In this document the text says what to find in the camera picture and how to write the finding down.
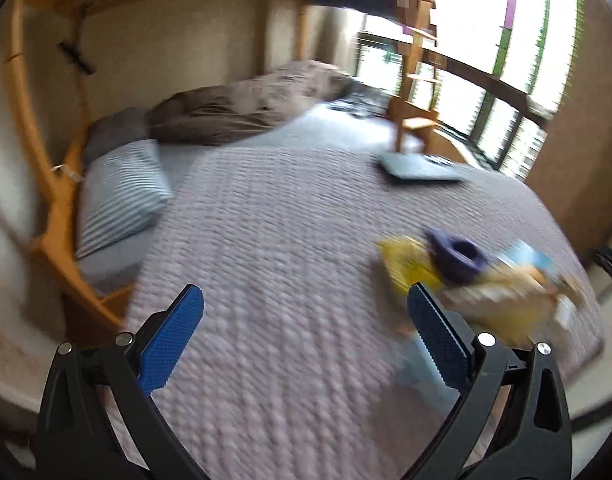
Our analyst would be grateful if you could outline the purple curved plastic object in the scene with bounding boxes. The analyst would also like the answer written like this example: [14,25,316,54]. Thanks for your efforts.
[425,229,488,285]

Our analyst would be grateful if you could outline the striped grey pillow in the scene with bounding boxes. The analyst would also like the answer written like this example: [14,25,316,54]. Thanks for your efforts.
[76,140,173,259]

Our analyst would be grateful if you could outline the grey crumpled clothes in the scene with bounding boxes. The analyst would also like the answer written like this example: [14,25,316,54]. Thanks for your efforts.
[329,87,389,119]

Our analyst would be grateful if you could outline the black laptop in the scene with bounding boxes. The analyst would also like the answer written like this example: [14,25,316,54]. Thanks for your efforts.
[377,152,466,184]

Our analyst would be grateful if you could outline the yellow tissue packet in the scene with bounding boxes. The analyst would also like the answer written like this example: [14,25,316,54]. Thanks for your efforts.
[375,236,445,307]

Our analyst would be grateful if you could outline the yellow paper bag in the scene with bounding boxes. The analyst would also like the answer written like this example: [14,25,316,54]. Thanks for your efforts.
[439,261,584,349]

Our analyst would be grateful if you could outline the lavender quilted bedspread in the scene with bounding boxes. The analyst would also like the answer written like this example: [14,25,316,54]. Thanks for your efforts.
[127,148,603,479]

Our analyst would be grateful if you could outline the brown crumpled duvet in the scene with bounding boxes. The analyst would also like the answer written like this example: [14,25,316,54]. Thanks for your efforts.
[148,60,355,146]

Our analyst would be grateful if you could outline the white charging cable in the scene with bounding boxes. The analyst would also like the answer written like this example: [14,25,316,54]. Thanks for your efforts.
[48,162,86,183]

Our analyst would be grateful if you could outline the dark balcony railing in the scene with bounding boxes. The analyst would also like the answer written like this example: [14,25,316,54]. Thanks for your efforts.
[358,29,550,172]

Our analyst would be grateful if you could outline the wooden bunk bed frame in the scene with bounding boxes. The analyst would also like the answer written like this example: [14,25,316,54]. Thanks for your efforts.
[4,0,439,334]

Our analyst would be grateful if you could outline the wooden bunk ladder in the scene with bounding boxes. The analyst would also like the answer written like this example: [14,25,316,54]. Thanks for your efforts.
[388,0,438,153]

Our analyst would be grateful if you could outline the dark grey pillow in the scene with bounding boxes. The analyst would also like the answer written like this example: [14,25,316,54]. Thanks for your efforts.
[81,107,149,168]

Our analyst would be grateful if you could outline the blue disposable face mask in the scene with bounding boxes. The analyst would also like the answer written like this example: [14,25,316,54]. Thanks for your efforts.
[399,333,460,415]

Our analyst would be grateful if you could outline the black clamp on bedpost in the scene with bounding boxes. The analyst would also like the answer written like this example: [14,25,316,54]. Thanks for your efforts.
[57,40,96,76]

